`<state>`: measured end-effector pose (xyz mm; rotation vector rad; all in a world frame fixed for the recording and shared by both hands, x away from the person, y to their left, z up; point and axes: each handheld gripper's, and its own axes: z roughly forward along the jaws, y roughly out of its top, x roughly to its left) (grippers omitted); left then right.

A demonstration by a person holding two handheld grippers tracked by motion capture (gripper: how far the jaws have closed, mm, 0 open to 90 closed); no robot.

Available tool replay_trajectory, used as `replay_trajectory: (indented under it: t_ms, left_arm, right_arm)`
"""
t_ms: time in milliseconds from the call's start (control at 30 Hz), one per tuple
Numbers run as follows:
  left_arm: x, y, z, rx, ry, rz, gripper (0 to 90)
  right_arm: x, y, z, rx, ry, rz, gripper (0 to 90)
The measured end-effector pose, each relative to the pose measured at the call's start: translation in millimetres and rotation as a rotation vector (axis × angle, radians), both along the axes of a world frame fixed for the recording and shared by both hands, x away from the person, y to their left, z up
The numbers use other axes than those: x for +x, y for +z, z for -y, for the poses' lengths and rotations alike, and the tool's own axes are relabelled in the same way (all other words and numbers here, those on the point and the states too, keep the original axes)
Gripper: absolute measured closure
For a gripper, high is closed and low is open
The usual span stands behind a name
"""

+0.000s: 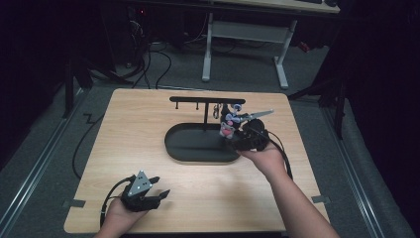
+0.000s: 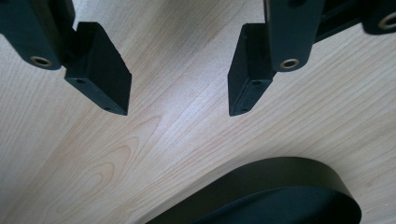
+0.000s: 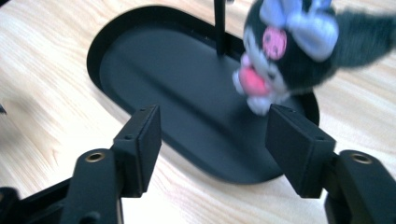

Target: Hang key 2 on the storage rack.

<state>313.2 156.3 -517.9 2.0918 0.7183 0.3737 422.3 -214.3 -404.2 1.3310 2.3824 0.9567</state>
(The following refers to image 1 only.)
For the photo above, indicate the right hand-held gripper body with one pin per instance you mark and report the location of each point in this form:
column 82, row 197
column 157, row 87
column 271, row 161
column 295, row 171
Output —
column 252, row 137

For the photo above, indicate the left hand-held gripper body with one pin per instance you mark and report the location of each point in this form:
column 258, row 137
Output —
column 137, row 195

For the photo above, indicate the silver carabiner keyring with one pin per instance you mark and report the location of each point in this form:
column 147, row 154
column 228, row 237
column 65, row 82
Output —
column 216, row 111

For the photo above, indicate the black key holder stand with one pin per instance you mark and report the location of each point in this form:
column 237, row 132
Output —
column 198, row 142

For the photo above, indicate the person's left hand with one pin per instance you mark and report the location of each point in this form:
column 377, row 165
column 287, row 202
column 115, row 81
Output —
column 122, row 216

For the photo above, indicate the person's right hand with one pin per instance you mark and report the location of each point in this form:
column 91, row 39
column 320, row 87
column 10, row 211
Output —
column 267, row 162

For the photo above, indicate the grey tape strip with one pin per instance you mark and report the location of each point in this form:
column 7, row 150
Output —
column 321, row 199
column 74, row 203

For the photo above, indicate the black metal stand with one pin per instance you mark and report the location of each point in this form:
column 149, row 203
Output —
column 336, row 105
column 71, row 86

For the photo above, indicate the white-legged desk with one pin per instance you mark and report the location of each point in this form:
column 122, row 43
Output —
column 251, row 31

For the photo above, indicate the metal floor rail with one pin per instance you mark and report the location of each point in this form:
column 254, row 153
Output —
column 36, row 172
column 356, row 175

